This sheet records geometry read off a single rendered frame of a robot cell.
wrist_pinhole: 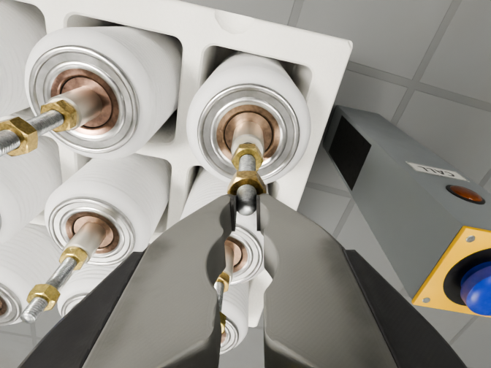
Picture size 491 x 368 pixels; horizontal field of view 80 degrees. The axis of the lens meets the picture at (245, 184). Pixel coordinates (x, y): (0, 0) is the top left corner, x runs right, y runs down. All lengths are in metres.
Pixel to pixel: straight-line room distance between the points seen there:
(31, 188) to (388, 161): 0.34
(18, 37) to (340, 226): 0.53
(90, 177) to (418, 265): 0.27
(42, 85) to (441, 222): 0.29
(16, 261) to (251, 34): 0.33
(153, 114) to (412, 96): 0.40
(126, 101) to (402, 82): 0.40
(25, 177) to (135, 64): 0.17
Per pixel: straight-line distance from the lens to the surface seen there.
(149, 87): 0.23
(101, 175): 0.29
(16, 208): 0.34
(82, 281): 0.36
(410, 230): 0.26
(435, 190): 0.26
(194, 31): 0.29
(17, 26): 0.33
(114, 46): 0.23
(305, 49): 0.29
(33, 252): 0.42
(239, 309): 0.35
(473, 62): 0.56
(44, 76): 0.25
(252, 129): 0.20
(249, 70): 0.22
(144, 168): 0.32
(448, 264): 0.24
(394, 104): 0.52
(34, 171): 0.36
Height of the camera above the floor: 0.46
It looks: 62 degrees down
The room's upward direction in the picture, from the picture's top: 177 degrees counter-clockwise
